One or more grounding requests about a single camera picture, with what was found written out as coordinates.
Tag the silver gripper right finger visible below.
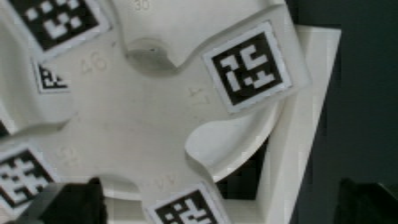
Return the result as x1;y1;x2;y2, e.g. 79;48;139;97
335;178;398;224

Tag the white cross-shaped table base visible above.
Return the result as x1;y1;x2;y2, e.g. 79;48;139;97
18;0;310;224

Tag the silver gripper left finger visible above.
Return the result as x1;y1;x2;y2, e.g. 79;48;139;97
13;177;109;224

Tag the white right fence block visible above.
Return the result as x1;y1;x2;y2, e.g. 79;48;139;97
225;25;345;224

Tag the white round table top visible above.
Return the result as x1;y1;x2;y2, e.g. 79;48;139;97
0;0;280;206

